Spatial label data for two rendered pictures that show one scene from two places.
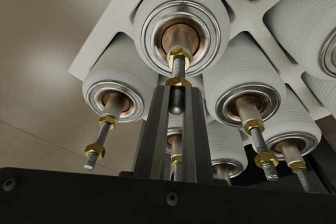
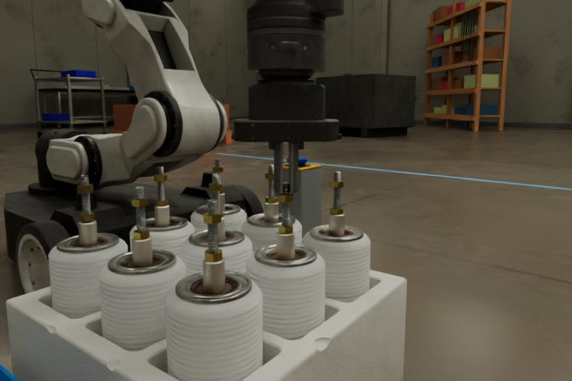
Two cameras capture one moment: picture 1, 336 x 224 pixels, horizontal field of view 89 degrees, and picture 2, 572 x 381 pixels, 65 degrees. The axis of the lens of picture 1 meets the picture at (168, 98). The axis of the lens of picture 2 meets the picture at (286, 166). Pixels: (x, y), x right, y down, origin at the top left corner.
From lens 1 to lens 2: 0.45 m
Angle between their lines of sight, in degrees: 40
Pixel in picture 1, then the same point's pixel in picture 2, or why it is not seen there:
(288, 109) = not seen: hidden behind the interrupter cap
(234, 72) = (233, 256)
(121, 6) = (347, 313)
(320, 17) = (180, 275)
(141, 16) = (317, 263)
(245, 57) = not seen: hidden behind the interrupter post
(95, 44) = (374, 294)
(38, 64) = (502, 346)
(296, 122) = (161, 238)
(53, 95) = (474, 315)
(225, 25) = (253, 264)
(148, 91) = (307, 242)
